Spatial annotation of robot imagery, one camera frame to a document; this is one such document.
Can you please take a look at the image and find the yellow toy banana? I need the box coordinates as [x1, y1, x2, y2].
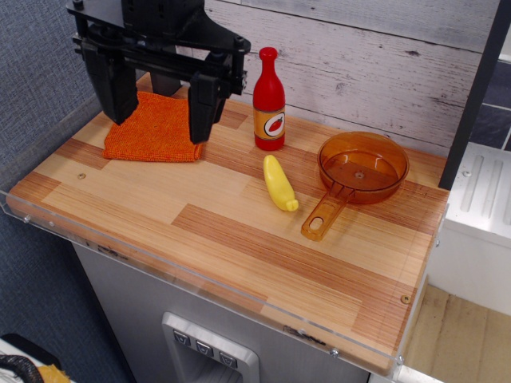
[263, 155, 299, 211]

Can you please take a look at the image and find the orange knitted cloth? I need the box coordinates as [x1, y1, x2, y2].
[103, 92, 202, 163]

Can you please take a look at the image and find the white toy sink unit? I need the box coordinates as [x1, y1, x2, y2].
[426, 143, 510, 314]

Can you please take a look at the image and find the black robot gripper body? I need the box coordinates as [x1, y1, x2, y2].
[66, 1, 251, 97]

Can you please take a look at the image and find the orange transparent toy pan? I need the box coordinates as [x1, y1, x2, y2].
[301, 132, 410, 241]

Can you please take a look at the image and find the black braided cable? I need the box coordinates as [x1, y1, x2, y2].
[0, 353, 44, 383]

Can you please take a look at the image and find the yellow object bottom corner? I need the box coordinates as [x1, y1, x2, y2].
[38, 365, 73, 383]

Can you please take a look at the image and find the silver toy fridge cabinet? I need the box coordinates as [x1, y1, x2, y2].
[75, 245, 370, 382]

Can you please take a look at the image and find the red toy sauce bottle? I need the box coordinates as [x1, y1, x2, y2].
[252, 47, 286, 151]

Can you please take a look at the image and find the black vertical post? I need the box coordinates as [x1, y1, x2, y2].
[438, 0, 510, 191]

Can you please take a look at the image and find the clear acrylic table guard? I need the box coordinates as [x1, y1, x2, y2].
[0, 73, 450, 379]

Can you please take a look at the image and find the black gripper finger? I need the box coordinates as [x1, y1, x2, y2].
[81, 42, 138, 124]
[188, 72, 228, 144]

